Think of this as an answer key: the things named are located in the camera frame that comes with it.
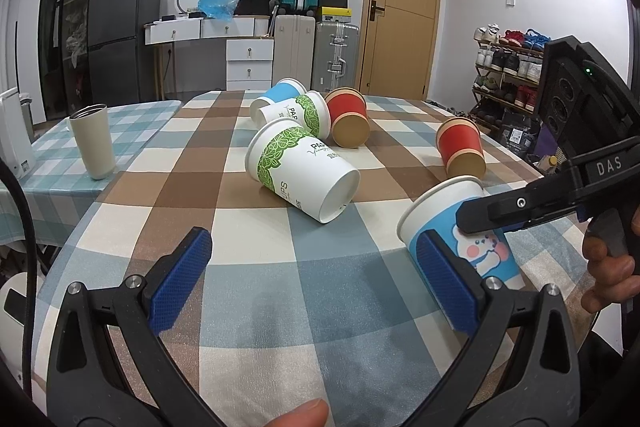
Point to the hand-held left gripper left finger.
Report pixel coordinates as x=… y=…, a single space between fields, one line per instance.
x=181 y=277

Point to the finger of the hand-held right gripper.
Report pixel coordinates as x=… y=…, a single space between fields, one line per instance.
x=520 y=206

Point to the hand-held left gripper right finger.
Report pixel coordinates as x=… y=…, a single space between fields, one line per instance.
x=445 y=282

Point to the blue bunny print paper cup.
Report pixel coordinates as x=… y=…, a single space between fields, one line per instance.
x=440 y=212

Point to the red paper cup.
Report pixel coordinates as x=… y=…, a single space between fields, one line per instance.
x=347 y=117
x=460 y=147

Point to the large white green-leaf paper cup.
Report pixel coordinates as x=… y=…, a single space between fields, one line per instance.
x=295 y=167

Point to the small white green-leaf paper cup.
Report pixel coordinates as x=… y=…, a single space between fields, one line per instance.
x=300 y=112

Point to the plain blue paper cup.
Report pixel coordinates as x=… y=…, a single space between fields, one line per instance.
x=280 y=93

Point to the person's right hand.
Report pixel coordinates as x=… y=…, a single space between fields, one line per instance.
x=607 y=279

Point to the person's left hand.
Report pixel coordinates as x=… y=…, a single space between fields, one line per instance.
x=300 y=421

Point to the purple bag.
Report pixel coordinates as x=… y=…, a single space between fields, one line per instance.
x=547 y=144

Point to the black printed bag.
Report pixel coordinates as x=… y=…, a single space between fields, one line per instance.
x=519 y=134

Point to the wooden shoe rack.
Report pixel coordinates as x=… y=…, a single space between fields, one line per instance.
x=492 y=94

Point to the group of assorted shoes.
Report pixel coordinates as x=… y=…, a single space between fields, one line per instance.
x=510 y=57

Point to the beige steel tumbler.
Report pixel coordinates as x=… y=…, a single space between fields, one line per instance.
x=92 y=142

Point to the teal checkered tablecloth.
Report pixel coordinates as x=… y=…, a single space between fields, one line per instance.
x=55 y=167

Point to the wooden door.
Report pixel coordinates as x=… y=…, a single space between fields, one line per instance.
x=400 y=7

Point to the white appliance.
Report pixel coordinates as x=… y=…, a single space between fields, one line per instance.
x=12 y=132

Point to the silver suitcase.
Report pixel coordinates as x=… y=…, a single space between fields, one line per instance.
x=336 y=57

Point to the white drawer dresser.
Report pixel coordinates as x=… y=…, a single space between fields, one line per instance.
x=235 y=42

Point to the white suitcase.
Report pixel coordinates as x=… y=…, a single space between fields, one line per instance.
x=294 y=52

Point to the grey refrigerator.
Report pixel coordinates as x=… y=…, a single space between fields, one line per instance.
x=125 y=22

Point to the yellow black shoe box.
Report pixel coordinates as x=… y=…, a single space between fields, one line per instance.
x=335 y=14

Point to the blue plastic bag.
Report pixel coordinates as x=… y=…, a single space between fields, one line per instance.
x=217 y=6

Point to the plain black shoe box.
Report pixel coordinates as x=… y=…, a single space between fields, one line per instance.
x=332 y=1

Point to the dark glass-door cabinet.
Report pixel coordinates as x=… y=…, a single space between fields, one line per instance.
x=65 y=7

